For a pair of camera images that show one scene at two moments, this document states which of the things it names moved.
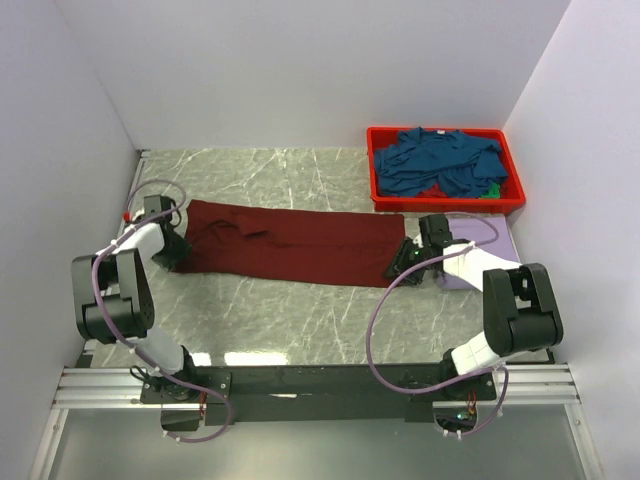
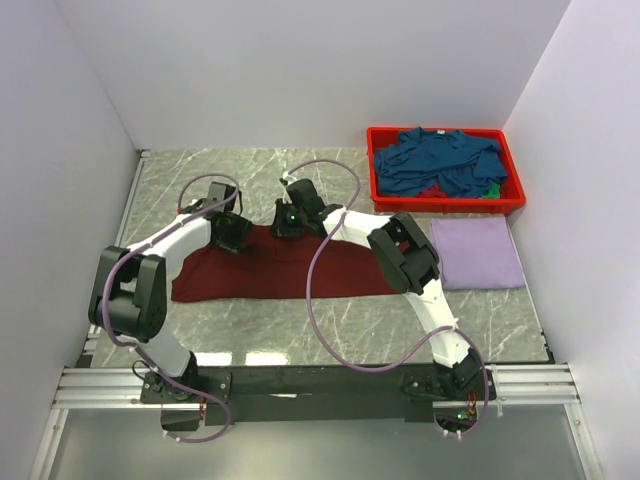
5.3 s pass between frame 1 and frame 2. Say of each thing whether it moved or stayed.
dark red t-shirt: moved
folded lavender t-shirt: stayed
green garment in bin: stayed
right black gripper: moved
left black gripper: moved
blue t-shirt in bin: stayed
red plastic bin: stayed
